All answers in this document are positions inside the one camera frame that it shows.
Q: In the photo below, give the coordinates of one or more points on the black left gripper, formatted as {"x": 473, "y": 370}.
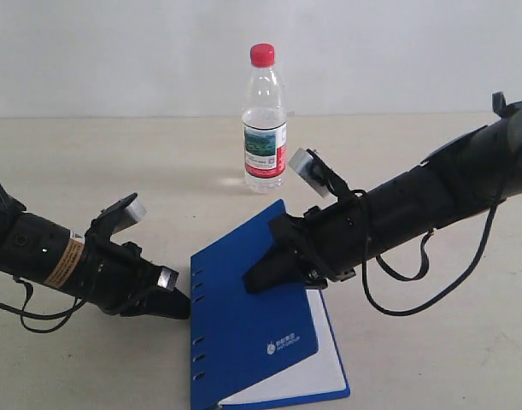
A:
{"x": 121, "y": 282}

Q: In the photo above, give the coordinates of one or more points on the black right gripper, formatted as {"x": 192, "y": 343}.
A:
{"x": 463, "y": 178}

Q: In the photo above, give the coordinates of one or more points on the blue ring binder notebook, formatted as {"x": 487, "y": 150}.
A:
{"x": 239, "y": 339}

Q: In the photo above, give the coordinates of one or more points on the clear plastic water bottle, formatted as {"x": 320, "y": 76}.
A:
{"x": 264, "y": 120}

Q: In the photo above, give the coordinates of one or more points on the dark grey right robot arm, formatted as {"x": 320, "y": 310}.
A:
{"x": 517, "y": 149}

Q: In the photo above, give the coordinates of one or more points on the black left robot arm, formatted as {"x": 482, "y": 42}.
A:
{"x": 36, "y": 250}

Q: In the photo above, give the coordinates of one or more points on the white notebook paper pages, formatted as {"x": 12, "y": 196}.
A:
{"x": 320, "y": 377}

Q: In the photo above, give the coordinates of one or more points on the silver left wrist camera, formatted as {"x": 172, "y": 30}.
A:
{"x": 119, "y": 216}

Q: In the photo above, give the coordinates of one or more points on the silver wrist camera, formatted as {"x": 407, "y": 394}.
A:
{"x": 309, "y": 166}
{"x": 119, "y": 216}

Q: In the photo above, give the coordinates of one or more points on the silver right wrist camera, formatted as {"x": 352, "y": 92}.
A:
{"x": 309, "y": 166}

